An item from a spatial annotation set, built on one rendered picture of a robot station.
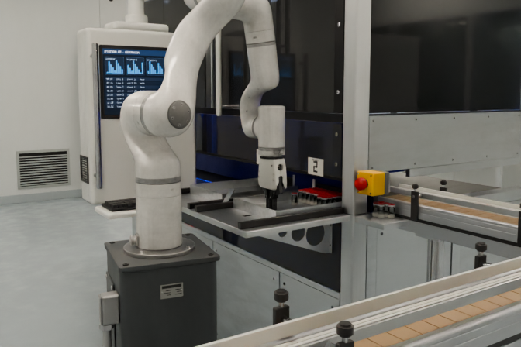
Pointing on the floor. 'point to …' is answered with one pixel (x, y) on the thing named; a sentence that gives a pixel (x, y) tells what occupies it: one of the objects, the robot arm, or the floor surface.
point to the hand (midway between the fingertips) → (271, 204)
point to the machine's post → (355, 124)
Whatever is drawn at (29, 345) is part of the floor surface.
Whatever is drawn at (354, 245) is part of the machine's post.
